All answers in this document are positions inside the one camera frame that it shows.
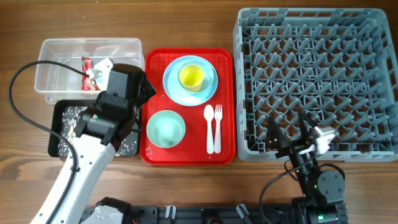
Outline red plastic tray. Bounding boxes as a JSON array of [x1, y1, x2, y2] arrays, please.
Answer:
[[139, 48, 236, 166]]

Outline white tissue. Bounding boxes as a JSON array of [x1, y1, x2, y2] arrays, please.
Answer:
[[95, 76, 108, 91]]

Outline white plastic fork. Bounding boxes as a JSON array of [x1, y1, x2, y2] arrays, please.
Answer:
[[214, 105, 223, 154]]

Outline green bowl with food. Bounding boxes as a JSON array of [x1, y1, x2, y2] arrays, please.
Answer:
[[146, 110, 186, 148]]

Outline light blue bowl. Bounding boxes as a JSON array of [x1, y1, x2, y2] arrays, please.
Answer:
[[178, 59, 214, 95]]

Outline yellow plastic cup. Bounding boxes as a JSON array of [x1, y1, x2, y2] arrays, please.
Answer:
[[179, 64, 205, 92]]

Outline spilled rice and food scraps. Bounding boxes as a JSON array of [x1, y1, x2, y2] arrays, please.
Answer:
[[52, 106, 139, 157]]

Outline light blue plate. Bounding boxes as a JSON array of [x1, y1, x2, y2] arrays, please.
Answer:
[[163, 55, 218, 106]]

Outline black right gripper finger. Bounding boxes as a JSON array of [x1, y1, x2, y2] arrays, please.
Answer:
[[267, 117, 284, 148], [298, 111, 313, 142]]

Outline clear plastic bin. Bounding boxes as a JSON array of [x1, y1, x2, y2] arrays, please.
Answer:
[[34, 38, 145, 105]]

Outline black rectangular tray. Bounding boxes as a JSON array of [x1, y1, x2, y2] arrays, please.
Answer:
[[48, 100, 141, 157]]

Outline grey dishwasher rack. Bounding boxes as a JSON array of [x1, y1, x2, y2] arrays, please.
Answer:
[[233, 7, 397, 162]]

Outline red snack wrapper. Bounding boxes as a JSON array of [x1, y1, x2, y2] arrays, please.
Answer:
[[81, 57, 99, 91]]

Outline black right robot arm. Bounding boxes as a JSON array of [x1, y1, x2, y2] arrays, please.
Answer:
[[259, 111, 348, 223]]

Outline white plastic spoon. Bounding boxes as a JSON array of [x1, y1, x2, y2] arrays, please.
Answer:
[[203, 105, 214, 154]]

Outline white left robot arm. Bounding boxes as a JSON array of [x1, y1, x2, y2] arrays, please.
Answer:
[[33, 71, 156, 223]]

